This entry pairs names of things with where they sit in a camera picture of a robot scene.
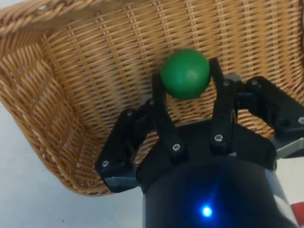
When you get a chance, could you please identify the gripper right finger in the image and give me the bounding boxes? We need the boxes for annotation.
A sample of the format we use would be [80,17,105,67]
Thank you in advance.
[209,57,304,159]

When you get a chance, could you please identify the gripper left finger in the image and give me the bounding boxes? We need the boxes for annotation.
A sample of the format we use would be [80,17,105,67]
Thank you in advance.
[95,73,189,193]

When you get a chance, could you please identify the green ball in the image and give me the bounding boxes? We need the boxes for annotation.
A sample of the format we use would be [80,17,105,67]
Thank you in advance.
[160,48,211,100]

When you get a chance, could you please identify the wicker basket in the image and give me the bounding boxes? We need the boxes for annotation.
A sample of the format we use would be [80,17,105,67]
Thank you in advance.
[0,0,304,197]

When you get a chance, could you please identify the red cylinder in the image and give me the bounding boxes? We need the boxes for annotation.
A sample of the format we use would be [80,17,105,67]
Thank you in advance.
[291,203,304,216]

